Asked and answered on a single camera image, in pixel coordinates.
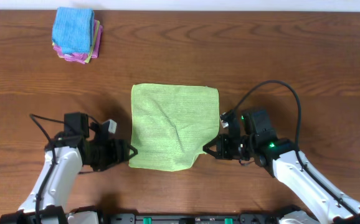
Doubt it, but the green microfiber cloth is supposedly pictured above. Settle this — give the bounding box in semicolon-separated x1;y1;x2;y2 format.
129;83;219;172

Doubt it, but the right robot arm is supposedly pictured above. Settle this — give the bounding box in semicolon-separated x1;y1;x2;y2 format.
203;129;360;223

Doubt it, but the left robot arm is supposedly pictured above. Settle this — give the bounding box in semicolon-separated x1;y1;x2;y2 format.
0;135;138;223

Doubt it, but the pink folded cloth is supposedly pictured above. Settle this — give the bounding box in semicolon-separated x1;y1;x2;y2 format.
53;19;104;65

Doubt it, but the blue folded cloth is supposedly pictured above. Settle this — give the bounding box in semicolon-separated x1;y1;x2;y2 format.
52;7;95;54

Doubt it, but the yellow-green folded cloth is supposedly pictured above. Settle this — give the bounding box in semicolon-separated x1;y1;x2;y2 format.
52;21;101;64

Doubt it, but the right black cable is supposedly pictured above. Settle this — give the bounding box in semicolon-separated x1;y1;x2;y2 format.
229;80;360;218

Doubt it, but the black cable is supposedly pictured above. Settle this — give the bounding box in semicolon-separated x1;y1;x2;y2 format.
229;80;360;218
29;113;102;224

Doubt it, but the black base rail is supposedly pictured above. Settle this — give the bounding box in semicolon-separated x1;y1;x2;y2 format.
102;213;279;224

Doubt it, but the left black cable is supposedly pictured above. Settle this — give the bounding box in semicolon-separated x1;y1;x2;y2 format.
29;113;102;224

